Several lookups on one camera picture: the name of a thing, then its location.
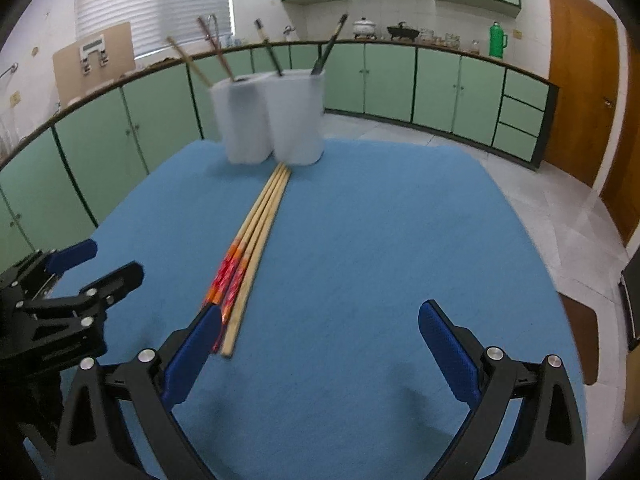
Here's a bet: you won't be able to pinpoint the plain bamboo chopstick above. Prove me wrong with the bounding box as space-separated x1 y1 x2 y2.
217 166 291 358

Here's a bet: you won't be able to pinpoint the chrome sink faucet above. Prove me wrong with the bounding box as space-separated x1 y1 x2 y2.
206 13 220 51

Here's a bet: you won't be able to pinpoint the green thermos jug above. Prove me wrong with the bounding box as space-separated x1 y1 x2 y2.
488 22 509 60

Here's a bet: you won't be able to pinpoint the black wok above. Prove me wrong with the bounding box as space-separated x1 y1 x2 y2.
387 22 420 42

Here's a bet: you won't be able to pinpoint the brown wooden stool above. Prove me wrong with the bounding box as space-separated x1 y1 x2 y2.
560 294 600 386

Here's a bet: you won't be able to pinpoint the black appliance at right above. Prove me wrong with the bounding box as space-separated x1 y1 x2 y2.
618 250 640 351

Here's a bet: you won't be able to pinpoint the white cooking pot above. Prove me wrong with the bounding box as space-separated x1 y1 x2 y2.
352 18 378 40

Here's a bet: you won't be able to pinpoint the green lower kitchen cabinets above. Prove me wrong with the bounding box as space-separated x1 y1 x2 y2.
1 41 559 266

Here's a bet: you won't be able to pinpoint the wall towel bar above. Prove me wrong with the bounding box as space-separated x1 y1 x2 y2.
0 63 20 78

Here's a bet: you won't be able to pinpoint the blue table mat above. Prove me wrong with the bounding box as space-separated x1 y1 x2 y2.
24 138 589 480

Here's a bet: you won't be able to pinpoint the brown wooden door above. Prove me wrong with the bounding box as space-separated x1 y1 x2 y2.
600 36 639 245
544 0 620 186

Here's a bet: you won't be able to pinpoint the white double utensil holder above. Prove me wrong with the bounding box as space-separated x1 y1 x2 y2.
209 70 324 166

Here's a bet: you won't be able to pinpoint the cardboard box with device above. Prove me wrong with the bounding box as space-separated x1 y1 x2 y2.
52 22 136 108

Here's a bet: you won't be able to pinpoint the black chopstick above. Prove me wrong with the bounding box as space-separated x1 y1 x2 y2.
311 13 348 76
254 18 283 77

